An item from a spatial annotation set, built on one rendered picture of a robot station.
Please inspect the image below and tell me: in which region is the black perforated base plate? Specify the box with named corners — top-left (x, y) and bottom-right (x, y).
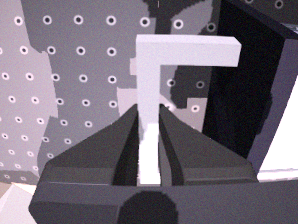
top-left (0, 0), bottom-right (221, 186)

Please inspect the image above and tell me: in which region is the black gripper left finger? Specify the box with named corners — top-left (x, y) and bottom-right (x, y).
top-left (37, 103), bottom-right (140, 186)

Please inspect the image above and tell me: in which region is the dark grey boxy machine housing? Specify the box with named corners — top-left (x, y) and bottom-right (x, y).
top-left (136, 0), bottom-right (298, 183)

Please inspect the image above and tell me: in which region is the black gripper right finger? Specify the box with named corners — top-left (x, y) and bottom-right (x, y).
top-left (157, 103), bottom-right (259, 186)

